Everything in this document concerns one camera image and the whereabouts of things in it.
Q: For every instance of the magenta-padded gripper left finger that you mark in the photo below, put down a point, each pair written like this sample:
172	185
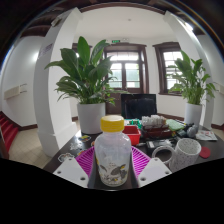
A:
68	170

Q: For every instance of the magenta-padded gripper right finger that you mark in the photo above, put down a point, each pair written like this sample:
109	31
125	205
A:
155	170

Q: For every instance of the clear yellow-capped drink bottle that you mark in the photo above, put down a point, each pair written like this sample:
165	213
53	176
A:
113	150

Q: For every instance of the black power adapter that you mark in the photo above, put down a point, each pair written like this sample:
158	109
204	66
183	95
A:
158	144

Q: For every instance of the white speckled mug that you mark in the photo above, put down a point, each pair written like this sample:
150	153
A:
186	153

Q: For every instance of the red plastic box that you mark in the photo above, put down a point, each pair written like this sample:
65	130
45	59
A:
134	135

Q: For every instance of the brown tray of white bottles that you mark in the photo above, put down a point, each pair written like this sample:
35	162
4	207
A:
155	128

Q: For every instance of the green cloth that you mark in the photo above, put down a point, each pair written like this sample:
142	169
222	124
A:
175	125

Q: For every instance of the green box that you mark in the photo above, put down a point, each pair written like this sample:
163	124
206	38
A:
133	122

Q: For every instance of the flat round red coaster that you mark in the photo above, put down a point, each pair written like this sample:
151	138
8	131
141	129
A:
205	152

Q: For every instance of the grey round gadget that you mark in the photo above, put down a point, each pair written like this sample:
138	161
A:
192	131

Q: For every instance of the printed paper leaflet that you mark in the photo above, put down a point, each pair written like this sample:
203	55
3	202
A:
206	135

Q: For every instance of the red carpeted stairs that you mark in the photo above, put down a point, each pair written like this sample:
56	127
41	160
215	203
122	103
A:
8	130

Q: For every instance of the slender plant in white pot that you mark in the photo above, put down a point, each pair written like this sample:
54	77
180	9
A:
193	80

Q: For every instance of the large plant in white pot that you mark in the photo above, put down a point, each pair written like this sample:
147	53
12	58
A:
86	73

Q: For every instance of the dark wooden glazed double door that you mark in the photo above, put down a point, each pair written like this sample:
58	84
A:
128	71

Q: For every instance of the dark-framed window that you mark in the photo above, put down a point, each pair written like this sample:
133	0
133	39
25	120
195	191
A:
75	46
170	63

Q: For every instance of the green exit sign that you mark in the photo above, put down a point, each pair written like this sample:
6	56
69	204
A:
116	41

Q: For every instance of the white wall heater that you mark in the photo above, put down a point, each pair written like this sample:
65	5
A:
221	88
13	91

